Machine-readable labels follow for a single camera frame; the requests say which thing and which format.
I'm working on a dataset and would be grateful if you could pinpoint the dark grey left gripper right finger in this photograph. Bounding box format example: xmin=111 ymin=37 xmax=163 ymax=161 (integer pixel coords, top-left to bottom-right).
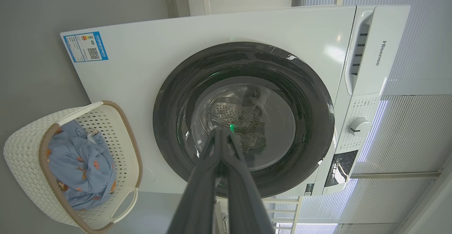
xmin=222 ymin=128 xmax=274 ymax=234

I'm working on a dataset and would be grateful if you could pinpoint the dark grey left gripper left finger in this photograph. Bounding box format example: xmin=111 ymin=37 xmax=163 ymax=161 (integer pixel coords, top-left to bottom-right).
xmin=168 ymin=128 xmax=223 ymax=234

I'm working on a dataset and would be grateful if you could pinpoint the black round glass washer door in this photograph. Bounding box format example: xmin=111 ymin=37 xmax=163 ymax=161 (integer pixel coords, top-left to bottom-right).
xmin=153 ymin=42 xmax=335 ymax=198

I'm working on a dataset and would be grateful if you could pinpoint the blue patterned garment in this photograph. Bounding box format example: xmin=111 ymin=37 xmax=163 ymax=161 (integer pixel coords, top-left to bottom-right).
xmin=47 ymin=120 xmax=117 ymax=211

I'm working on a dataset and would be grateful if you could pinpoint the black washing machine display panel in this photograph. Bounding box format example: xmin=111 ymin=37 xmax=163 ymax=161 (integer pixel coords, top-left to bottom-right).
xmin=324 ymin=150 xmax=358 ymax=187

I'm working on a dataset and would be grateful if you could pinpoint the white front-load washing machine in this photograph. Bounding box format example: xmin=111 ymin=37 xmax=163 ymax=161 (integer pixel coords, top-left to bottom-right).
xmin=60 ymin=5 xmax=411 ymax=197

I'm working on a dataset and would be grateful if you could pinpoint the white washing machine dial knob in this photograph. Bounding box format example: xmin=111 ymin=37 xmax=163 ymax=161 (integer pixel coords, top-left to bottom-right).
xmin=349 ymin=117 xmax=372 ymax=138

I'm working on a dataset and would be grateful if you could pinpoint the white metal railing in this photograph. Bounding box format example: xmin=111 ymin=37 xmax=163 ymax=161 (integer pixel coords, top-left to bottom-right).
xmin=215 ymin=196 xmax=304 ymax=234

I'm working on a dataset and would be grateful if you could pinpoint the cream perforated laundry basket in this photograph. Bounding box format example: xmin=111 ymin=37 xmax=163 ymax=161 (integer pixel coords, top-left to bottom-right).
xmin=4 ymin=100 xmax=143 ymax=234

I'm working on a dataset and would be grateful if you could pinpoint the blue energy label sticker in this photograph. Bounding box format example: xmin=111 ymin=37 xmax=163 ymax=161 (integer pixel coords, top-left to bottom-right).
xmin=63 ymin=32 xmax=109 ymax=63

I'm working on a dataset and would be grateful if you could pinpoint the white detergent drawer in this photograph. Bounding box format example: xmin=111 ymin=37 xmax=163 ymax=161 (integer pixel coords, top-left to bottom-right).
xmin=344 ymin=5 xmax=411 ymax=96

